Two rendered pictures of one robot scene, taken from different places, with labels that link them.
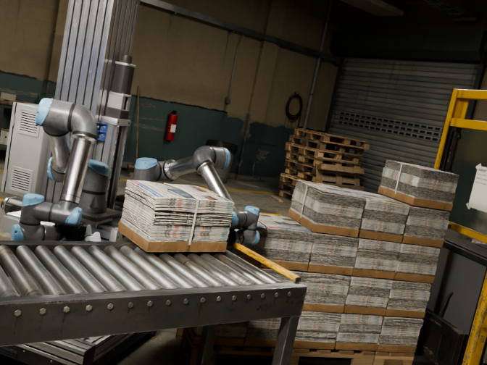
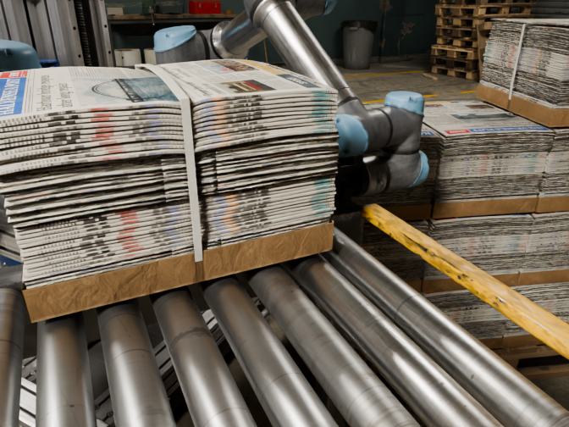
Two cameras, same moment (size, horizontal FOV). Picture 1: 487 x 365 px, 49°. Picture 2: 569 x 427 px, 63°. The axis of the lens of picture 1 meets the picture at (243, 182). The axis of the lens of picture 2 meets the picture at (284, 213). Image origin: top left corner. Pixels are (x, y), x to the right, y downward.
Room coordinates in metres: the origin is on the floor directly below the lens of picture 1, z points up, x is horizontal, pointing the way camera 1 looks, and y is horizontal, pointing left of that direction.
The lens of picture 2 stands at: (1.65, -0.04, 1.13)
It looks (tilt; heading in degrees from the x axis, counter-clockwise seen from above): 25 degrees down; 12
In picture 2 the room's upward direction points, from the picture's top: straight up
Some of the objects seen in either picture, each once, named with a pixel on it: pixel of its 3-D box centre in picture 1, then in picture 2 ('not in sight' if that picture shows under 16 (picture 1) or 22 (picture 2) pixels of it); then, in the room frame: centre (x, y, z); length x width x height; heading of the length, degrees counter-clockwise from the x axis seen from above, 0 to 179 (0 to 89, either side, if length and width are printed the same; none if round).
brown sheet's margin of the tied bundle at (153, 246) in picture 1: (149, 235); (92, 235); (2.14, 0.34, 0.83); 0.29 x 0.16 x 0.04; 38
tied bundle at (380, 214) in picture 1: (368, 214); not in sight; (3.21, -0.79, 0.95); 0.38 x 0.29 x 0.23; 19
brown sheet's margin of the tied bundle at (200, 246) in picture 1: (194, 236); (243, 207); (2.28, 0.17, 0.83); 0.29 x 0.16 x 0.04; 38
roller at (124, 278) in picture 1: (115, 271); not in sight; (1.79, 0.38, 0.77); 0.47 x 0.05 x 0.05; 38
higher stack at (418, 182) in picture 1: (397, 264); not in sight; (3.31, -1.07, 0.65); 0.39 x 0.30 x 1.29; 20
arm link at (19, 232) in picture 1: (27, 233); not in sight; (1.96, 0.77, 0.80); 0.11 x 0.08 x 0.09; 127
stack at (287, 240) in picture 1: (287, 290); (485, 241); (3.06, -0.39, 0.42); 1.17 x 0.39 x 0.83; 110
